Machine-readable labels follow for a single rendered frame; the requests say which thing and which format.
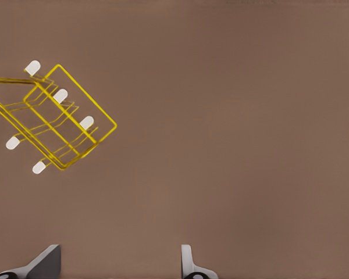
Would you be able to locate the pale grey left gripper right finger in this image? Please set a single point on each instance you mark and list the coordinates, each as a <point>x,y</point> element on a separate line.
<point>187,261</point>

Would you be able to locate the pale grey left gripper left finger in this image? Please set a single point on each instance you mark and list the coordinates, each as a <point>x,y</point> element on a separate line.
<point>45,263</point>

